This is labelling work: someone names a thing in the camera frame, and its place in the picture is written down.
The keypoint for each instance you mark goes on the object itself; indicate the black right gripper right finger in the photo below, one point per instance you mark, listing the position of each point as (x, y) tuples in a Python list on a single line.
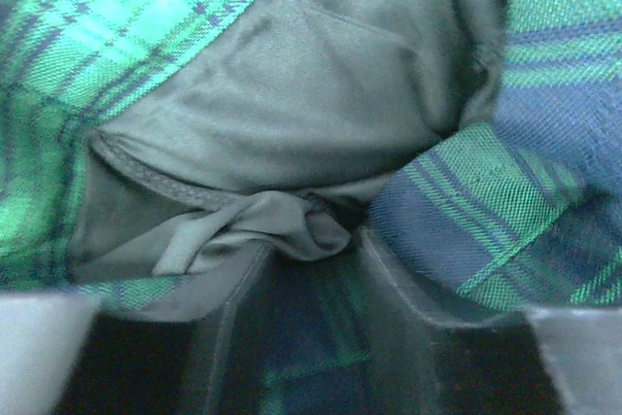
[(436, 353)]

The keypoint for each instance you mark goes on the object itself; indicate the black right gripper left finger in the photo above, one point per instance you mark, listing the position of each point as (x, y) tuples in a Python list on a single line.
[(193, 351)]

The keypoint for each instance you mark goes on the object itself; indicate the green plaid skirt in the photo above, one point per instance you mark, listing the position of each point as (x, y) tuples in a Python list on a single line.
[(147, 141)]

